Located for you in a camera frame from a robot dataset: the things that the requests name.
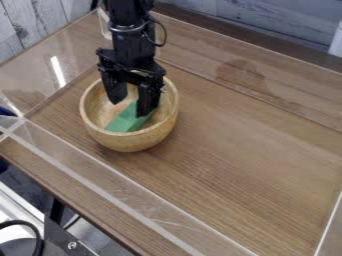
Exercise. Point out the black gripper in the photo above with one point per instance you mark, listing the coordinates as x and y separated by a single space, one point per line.
129 63

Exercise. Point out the green rectangular block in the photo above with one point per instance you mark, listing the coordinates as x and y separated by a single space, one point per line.
128 122

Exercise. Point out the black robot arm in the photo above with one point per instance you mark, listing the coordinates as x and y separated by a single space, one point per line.
132 12

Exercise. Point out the brown wooden bowl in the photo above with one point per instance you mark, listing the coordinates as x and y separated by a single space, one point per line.
98 111

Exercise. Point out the blue object at edge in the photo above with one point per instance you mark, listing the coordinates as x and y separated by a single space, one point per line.
6 112

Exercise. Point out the clear acrylic barrier wall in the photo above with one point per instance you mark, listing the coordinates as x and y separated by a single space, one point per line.
233 175

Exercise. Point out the black metal table bracket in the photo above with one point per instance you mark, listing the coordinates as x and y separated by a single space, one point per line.
61 243

